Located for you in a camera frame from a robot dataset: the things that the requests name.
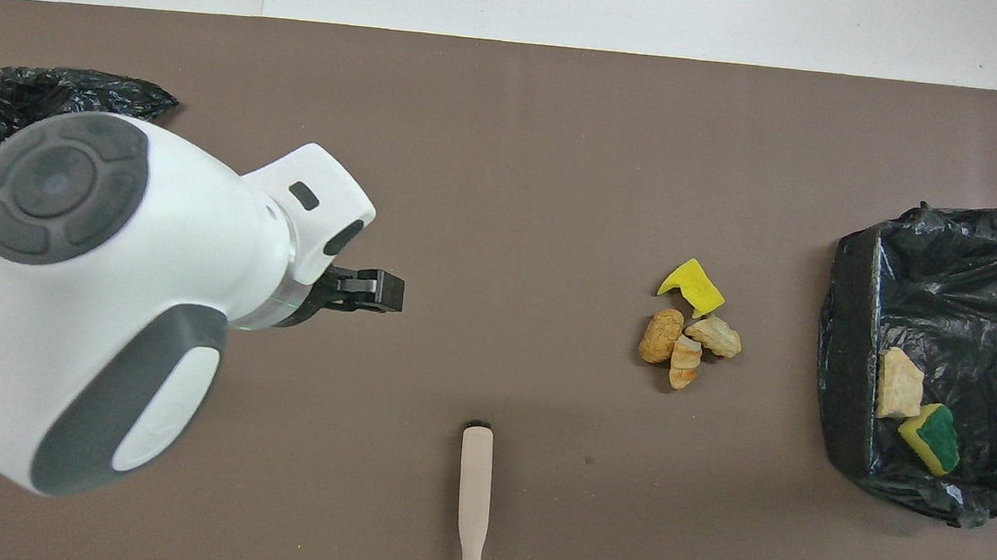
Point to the pale bread chunk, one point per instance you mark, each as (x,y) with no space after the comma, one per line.
(715,335)

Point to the round brown bread piece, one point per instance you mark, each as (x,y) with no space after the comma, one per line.
(660,337)

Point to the brown table mat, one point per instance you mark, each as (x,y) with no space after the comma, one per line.
(516,182)

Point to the pale beige stone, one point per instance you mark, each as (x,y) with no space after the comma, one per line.
(900,385)

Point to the beige brush black bristles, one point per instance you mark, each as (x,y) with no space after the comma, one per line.
(473,494)

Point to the black bag lined bin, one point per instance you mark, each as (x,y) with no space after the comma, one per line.
(949,283)

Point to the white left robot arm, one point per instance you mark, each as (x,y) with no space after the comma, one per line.
(146,285)

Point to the crumpled black trash bag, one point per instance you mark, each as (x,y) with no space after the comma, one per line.
(118,93)

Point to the striped bread roll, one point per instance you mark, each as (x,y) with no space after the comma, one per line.
(685,361)

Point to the yellow sponge piece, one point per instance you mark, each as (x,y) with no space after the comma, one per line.
(694,288)
(931,437)

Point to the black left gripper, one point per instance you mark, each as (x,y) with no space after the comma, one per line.
(314,300)

